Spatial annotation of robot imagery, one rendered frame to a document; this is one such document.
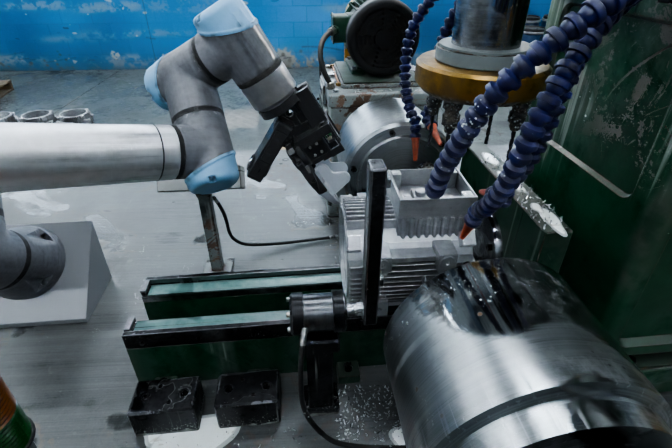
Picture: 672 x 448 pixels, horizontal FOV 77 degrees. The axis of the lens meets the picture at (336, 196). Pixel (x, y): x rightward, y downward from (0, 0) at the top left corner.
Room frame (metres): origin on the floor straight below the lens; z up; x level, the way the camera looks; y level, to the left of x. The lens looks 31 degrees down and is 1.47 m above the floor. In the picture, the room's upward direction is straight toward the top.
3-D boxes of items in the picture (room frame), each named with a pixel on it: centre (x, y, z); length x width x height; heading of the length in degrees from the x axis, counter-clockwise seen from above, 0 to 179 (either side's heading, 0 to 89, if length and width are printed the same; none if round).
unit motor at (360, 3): (1.22, -0.07, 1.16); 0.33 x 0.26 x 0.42; 6
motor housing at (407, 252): (0.59, -0.11, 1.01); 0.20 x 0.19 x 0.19; 94
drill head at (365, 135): (0.94, -0.13, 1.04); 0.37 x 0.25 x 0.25; 6
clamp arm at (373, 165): (0.44, -0.05, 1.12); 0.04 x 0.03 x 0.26; 96
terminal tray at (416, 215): (0.59, -0.15, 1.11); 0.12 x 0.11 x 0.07; 94
